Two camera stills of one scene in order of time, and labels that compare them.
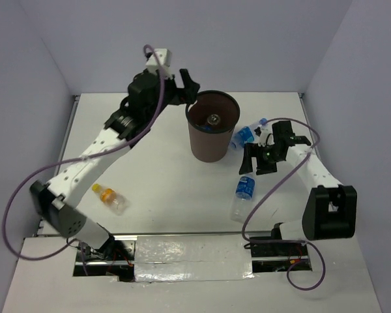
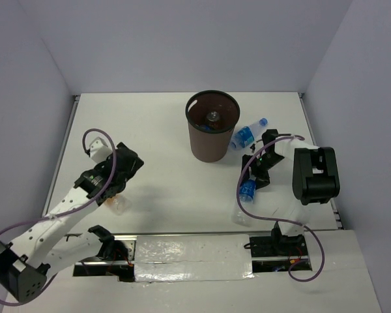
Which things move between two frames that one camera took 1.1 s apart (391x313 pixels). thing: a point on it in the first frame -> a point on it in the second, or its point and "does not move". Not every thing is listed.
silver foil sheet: [189, 257] does not move
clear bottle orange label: [116, 201] does not move
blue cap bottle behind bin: [244, 135] does not move
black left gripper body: [173, 95] -> [137, 163]
